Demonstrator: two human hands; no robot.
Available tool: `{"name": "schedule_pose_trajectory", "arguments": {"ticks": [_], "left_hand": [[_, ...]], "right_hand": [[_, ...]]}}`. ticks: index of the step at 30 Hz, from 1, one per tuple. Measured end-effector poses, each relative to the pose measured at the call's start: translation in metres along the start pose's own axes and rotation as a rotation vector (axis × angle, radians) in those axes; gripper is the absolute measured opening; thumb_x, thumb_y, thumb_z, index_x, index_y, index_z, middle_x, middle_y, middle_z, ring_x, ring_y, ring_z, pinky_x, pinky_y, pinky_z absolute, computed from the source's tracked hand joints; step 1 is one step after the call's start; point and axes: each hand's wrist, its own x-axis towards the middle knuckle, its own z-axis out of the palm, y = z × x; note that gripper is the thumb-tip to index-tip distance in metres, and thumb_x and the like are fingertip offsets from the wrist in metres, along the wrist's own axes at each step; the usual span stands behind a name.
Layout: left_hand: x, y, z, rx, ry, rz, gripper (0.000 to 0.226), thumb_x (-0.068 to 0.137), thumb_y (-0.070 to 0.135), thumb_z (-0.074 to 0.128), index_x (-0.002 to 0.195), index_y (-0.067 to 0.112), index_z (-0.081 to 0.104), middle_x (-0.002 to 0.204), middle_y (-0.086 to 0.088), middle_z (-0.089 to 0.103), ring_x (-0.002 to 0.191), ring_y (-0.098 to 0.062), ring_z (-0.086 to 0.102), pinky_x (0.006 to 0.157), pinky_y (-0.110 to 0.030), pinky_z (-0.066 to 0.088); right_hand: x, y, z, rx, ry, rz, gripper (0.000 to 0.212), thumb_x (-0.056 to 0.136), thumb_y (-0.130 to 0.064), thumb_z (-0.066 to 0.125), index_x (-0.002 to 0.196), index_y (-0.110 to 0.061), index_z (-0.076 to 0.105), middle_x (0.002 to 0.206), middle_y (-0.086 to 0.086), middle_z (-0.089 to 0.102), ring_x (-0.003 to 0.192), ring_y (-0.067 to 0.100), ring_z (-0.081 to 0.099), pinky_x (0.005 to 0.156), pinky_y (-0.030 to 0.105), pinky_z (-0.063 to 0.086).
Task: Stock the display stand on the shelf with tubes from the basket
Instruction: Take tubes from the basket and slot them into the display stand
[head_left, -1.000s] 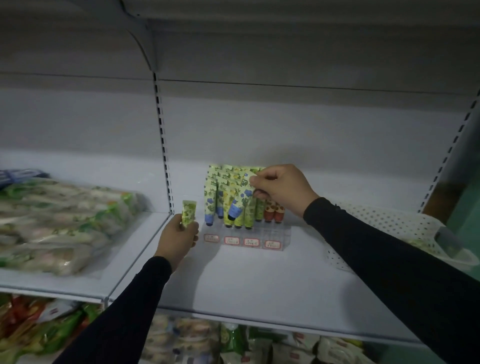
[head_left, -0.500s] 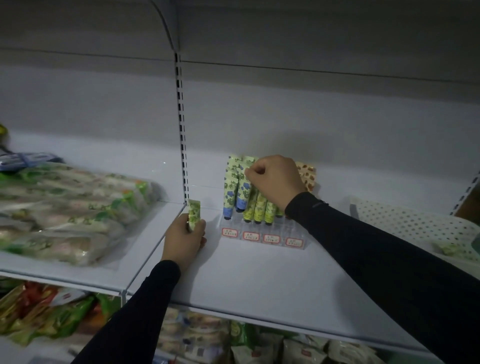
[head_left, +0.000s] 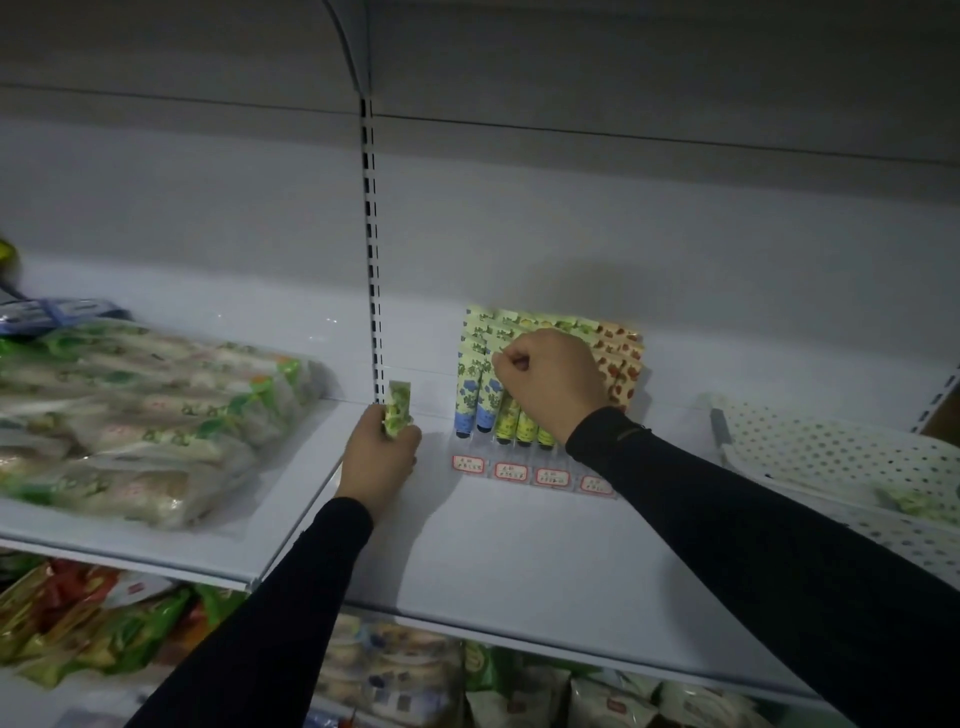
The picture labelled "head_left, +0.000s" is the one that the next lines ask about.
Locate person's right hand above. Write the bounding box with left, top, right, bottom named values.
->
left=491, top=328, right=613, bottom=445

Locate person's left hand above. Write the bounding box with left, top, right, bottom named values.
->
left=335, top=404, right=423, bottom=523

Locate row of cream tubes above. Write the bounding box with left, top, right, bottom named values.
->
left=457, top=305, right=646, bottom=410

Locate clear acrylic display rack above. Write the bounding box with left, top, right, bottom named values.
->
left=448, top=427, right=620, bottom=500

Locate white store shelf unit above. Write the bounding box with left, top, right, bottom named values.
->
left=0, top=0, right=960, bottom=728

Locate white perforated basket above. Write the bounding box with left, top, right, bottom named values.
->
left=708, top=393, right=960, bottom=590

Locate person's right forearm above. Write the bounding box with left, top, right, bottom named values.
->
left=564, top=407, right=960, bottom=728

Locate pile of white sweet bags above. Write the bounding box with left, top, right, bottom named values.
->
left=314, top=614, right=466, bottom=728

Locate clear bag of green sweets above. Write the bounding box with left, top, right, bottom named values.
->
left=0, top=322, right=331, bottom=530

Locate blue white packet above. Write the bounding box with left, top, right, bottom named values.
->
left=0, top=298, right=133, bottom=335

